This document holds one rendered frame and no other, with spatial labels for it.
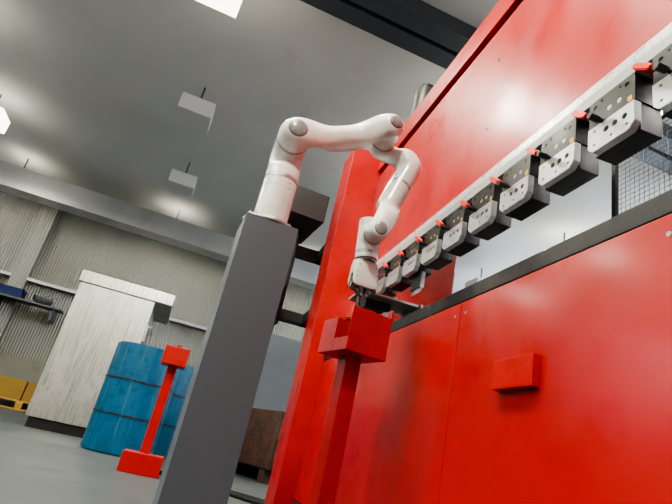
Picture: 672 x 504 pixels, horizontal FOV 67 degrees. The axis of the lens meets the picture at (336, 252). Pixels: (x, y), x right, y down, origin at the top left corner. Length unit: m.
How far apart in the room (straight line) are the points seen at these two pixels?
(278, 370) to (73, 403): 6.11
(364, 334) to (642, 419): 0.97
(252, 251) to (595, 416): 1.06
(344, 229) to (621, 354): 2.42
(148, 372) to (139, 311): 1.72
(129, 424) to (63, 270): 7.65
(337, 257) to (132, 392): 2.30
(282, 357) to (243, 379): 10.12
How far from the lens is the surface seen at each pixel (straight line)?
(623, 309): 1.05
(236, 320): 1.58
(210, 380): 1.55
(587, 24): 1.83
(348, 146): 1.98
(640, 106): 1.46
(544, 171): 1.63
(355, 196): 3.37
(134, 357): 4.74
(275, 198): 1.76
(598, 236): 1.16
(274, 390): 11.45
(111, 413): 4.73
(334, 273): 3.13
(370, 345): 1.73
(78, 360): 6.28
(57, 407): 6.27
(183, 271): 11.97
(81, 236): 12.21
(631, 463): 0.99
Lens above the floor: 0.32
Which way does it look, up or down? 22 degrees up
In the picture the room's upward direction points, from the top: 13 degrees clockwise
